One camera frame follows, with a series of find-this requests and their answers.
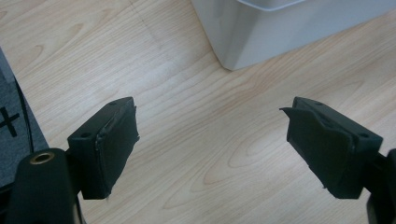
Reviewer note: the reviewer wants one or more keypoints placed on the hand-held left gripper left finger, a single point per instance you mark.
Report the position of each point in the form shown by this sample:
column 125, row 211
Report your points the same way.
column 102, row 149

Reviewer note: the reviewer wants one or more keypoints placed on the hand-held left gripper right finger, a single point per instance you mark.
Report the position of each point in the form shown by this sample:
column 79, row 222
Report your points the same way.
column 330, row 149

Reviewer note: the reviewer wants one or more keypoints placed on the white plastic bin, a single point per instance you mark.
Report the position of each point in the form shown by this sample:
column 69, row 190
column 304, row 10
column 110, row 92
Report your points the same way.
column 277, row 29

